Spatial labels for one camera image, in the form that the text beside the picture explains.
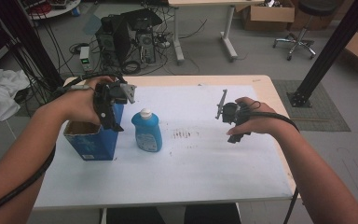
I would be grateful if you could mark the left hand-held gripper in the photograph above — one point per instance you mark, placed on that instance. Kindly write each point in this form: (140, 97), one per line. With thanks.
(108, 102)

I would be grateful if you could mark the black metal stand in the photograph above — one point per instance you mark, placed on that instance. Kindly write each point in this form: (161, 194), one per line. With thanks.
(28, 37)
(332, 49)

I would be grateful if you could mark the person's dark trousers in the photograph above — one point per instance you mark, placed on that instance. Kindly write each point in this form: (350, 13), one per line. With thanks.
(211, 214)

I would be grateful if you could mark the blue cardboard box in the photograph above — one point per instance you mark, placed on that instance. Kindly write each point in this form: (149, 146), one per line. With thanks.
(93, 143)

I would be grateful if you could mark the white cloth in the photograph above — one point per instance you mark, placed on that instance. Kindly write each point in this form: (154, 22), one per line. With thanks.
(0, 93)

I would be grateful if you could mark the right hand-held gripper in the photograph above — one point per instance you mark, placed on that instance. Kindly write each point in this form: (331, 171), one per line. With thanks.
(231, 112)

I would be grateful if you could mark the blue bottle with white cap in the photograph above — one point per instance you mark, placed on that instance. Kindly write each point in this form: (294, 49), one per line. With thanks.
(147, 133)

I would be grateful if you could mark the white desk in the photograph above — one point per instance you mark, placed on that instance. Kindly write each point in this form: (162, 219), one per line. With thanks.
(230, 34)

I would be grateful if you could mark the white power supply unit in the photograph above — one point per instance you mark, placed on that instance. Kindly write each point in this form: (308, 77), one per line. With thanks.
(85, 59)

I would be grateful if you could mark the person's right hand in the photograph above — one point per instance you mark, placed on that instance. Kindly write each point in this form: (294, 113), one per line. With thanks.
(261, 121)

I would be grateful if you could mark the silver computer tower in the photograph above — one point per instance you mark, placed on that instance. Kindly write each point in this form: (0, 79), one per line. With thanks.
(146, 46)

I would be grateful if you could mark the white table mat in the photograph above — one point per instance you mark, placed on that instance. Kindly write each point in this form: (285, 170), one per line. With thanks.
(199, 168)

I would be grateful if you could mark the person's left hand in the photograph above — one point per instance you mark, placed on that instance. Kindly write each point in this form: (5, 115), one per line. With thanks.
(80, 102)

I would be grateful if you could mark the grey floor mat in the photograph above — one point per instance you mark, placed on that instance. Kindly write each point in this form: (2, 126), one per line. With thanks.
(320, 115)

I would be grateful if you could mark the round white table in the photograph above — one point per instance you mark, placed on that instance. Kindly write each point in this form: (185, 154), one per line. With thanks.
(59, 9)

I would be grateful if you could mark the black office chair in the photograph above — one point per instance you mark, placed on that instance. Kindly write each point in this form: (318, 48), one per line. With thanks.
(301, 37)

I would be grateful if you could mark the black computer tower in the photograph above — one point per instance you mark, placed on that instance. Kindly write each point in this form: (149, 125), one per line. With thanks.
(105, 43)

